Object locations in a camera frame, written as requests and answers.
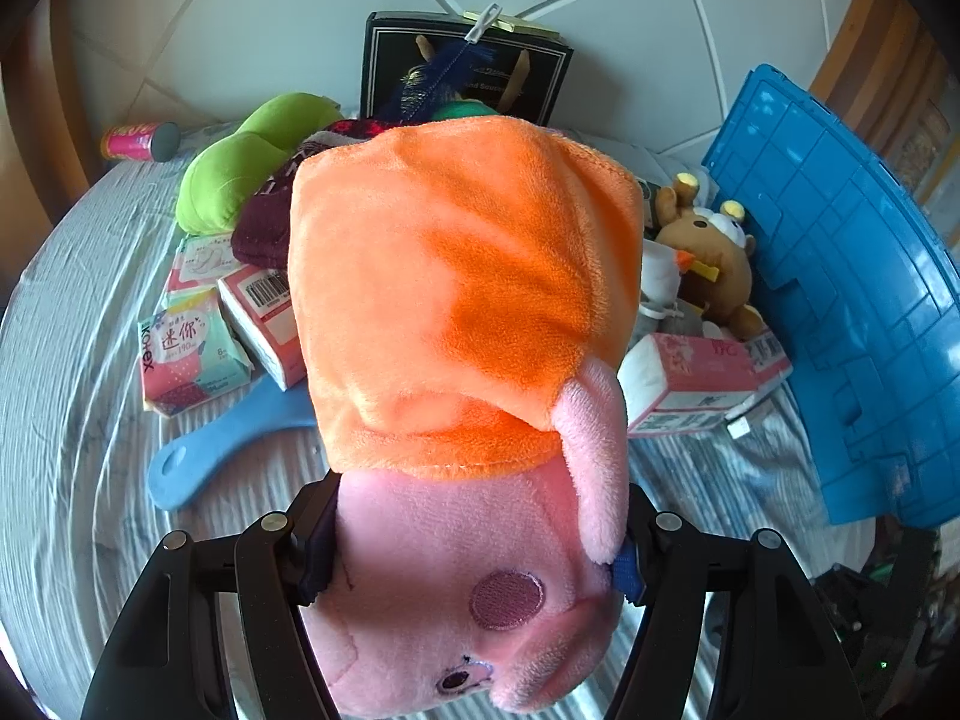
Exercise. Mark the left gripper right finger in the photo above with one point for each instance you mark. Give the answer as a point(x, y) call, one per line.
point(779, 656)

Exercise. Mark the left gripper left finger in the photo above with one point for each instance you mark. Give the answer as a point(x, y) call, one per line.
point(165, 658)

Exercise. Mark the orange dress pig plush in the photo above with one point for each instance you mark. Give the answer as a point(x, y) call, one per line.
point(464, 292)

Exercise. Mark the blue plastic hanger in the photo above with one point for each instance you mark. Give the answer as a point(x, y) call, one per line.
point(181, 469)

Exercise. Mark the pink tissue pack right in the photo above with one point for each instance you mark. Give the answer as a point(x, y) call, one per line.
point(769, 361)

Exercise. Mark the kotex pad pack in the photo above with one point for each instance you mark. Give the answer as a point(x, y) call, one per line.
point(188, 355)

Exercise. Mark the pink barcode tissue pack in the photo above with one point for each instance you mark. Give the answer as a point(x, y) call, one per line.
point(258, 303)

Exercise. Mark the blue plastic storage bin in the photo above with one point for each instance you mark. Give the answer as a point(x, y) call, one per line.
point(862, 294)

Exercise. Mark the white duck plush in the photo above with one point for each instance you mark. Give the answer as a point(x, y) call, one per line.
point(661, 276)

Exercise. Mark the brown bear plush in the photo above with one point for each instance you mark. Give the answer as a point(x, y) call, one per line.
point(716, 278)

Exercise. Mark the maroon cloth pouch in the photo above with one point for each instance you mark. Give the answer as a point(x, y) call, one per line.
point(262, 235)

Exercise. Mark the light green plush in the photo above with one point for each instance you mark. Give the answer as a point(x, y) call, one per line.
point(224, 175)

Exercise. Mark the pink can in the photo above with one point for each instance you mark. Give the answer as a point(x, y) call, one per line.
point(156, 142)

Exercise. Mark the blue feather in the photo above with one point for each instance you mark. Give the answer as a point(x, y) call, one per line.
point(427, 87)

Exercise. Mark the black gift box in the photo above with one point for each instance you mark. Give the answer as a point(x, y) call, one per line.
point(516, 71)

